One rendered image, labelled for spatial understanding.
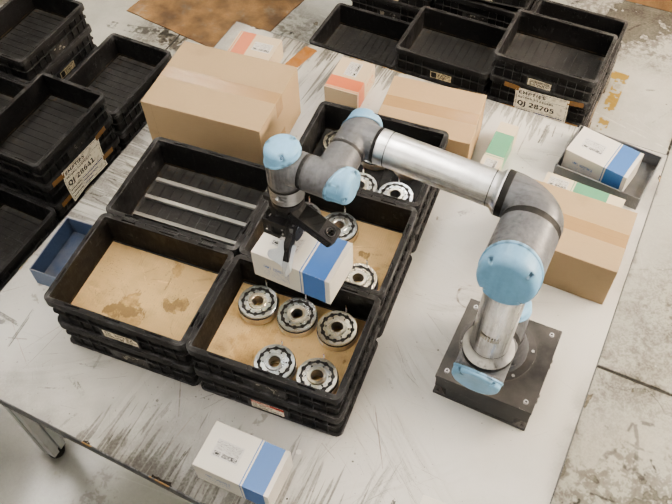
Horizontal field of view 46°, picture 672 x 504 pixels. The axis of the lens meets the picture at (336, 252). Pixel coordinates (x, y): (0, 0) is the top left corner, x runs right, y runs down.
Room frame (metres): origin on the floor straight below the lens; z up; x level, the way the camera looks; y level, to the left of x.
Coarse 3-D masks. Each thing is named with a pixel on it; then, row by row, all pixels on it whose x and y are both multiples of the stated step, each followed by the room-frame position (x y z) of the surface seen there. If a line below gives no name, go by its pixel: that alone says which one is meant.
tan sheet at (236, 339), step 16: (240, 288) 1.15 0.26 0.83; (256, 304) 1.10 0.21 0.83; (224, 320) 1.05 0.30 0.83; (240, 320) 1.05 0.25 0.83; (272, 320) 1.04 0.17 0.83; (224, 336) 1.00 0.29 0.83; (240, 336) 1.00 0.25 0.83; (256, 336) 1.00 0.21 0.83; (272, 336) 1.00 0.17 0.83; (288, 336) 1.00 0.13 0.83; (224, 352) 0.96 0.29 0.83; (240, 352) 0.96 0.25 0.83; (256, 352) 0.95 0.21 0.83; (304, 352) 0.95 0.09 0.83; (320, 352) 0.95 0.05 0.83; (336, 352) 0.94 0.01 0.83; (352, 352) 0.94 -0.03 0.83; (336, 368) 0.90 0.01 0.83
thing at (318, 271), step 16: (272, 240) 1.08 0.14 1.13; (304, 240) 1.07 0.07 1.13; (336, 240) 1.07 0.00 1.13; (256, 256) 1.04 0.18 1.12; (304, 256) 1.03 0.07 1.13; (320, 256) 1.02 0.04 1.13; (336, 256) 1.02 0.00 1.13; (352, 256) 1.05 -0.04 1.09; (256, 272) 1.04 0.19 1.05; (272, 272) 1.02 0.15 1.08; (304, 272) 0.98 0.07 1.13; (320, 272) 0.98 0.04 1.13; (336, 272) 0.98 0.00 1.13; (304, 288) 0.98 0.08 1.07; (320, 288) 0.96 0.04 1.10; (336, 288) 0.98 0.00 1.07
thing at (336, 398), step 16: (240, 256) 1.18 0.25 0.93; (352, 288) 1.07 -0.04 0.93; (208, 304) 1.04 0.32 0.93; (368, 320) 0.97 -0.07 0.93; (192, 336) 0.95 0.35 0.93; (192, 352) 0.91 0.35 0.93; (208, 352) 0.90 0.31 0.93; (240, 368) 0.86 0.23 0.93; (256, 368) 0.86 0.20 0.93; (352, 368) 0.85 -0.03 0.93; (288, 384) 0.81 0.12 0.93; (304, 384) 0.81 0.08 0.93; (336, 400) 0.77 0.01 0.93
